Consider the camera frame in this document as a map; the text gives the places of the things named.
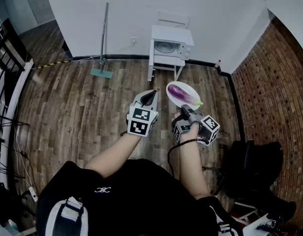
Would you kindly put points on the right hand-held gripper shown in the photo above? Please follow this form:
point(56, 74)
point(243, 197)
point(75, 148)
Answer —
point(209, 129)

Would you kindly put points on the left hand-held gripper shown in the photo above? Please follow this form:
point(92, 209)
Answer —
point(139, 122)

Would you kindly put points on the white plate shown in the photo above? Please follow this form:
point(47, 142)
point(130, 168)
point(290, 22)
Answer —
point(172, 99)

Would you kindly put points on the purple eggplant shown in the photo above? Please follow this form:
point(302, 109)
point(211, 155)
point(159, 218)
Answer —
point(178, 92)

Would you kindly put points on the white microwave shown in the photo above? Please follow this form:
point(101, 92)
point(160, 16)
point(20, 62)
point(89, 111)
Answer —
point(171, 34)

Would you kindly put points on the person's left forearm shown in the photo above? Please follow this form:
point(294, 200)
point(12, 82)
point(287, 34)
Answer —
point(112, 154)

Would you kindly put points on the person's right forearm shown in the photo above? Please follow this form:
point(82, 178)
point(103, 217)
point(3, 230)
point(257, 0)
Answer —
point(190, 166)

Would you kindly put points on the person's right hand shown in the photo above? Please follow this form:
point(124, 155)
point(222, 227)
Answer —
point(194, 131)

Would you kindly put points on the small white table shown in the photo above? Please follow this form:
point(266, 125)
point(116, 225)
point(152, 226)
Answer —
point(166, 62)

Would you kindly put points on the teal flat mop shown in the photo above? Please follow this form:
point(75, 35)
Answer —
point(102, 72)

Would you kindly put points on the red capped bottle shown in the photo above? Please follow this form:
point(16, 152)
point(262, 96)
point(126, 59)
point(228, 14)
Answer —
point(217, 65)

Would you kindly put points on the black office chair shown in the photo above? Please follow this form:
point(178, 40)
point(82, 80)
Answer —
point(254, 171)

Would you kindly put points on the person's black shirt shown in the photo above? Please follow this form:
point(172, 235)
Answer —
point(141, 195)

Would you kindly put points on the white electronics box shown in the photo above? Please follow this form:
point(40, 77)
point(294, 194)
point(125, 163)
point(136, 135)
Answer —
point(254, 226)

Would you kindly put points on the black tripod stand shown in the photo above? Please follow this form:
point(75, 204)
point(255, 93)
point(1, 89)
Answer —
point(8, 124)

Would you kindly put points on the white power strip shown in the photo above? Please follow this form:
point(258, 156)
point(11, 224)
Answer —
point(33, 193)

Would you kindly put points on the black metal railing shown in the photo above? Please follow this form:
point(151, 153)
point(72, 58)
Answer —
point(4, 58)

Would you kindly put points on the white wall socket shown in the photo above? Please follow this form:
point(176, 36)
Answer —
point(134, 40)

